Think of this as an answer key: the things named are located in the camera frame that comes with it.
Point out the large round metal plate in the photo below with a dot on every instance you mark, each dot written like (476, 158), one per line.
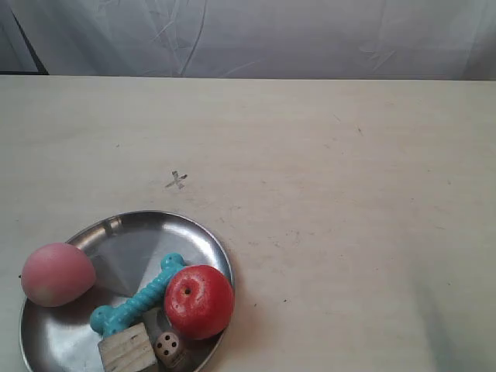
(126, 251)

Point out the red apple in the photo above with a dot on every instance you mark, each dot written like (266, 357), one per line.
(199, 302)

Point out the small wooden die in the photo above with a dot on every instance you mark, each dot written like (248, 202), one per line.
(168, 349)

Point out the teal bone toy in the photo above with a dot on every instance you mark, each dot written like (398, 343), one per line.
(106, 320)

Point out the white backdrop cloth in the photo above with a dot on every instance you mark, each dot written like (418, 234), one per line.
(452, 40)

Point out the wooden cube block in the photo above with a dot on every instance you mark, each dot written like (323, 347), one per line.
(128, 351)

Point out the pink peach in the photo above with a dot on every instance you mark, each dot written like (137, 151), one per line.
(57, 274)

